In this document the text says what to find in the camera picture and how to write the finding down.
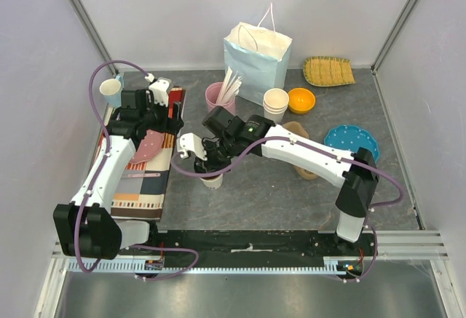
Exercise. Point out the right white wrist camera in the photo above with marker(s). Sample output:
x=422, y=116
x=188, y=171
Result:
x=191, y=143

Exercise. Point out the brown cardboard cup carrier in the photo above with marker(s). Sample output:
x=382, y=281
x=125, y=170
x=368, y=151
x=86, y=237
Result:
x=297, y=129

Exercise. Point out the orange plastic bowl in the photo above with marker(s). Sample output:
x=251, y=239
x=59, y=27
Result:
x=301, y=100

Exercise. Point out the colourful patchwork placemat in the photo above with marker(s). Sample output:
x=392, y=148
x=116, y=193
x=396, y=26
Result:
x=130, y=198

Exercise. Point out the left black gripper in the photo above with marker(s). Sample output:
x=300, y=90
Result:
x=170, y=125

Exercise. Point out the white cable duct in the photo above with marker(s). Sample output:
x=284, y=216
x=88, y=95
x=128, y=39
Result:
x=141, y=266

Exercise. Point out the woven bamboo tray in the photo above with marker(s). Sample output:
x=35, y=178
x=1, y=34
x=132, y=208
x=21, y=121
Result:
x=324, y=71

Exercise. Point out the light blue mug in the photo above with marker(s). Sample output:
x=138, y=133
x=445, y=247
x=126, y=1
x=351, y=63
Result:
x=111, y=89

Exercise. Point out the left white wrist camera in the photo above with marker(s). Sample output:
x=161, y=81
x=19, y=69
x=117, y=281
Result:
x=160, y=89

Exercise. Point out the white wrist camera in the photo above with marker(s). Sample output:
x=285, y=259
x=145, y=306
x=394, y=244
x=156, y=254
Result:
x=191, y=143
x=160, y=89

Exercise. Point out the pink flat stick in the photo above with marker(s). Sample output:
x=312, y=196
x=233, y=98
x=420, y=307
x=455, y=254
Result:
x=143, y=175

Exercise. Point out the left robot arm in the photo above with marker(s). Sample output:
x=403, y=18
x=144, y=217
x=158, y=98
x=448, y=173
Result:
x=85, y=226

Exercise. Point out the white paper coffee cup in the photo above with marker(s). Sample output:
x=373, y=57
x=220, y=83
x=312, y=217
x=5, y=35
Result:
x=214, y=183

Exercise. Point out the black coffee cup lid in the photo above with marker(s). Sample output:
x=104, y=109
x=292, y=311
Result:
x=210, y=175

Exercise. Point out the pink cylindrical cup holder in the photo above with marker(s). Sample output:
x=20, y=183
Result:
x=211, y=96

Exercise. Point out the light blue paper bag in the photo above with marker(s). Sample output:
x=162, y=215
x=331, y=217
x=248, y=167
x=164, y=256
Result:
x=260, y=56

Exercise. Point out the blue dotted plate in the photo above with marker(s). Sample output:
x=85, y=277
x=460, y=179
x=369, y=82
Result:
x=351, y=138

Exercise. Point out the stack of white paper cups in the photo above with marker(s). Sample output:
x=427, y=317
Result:
x=275, y=103

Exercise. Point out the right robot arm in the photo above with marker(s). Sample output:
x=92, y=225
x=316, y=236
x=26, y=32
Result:
x=353, y=173

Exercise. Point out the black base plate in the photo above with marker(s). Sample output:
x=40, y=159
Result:
x=264, y=248

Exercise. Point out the pink dotted plate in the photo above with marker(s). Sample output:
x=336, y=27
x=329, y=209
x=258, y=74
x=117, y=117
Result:
x=149, y=147

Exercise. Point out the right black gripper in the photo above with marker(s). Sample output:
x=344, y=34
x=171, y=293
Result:
x=207, y=165

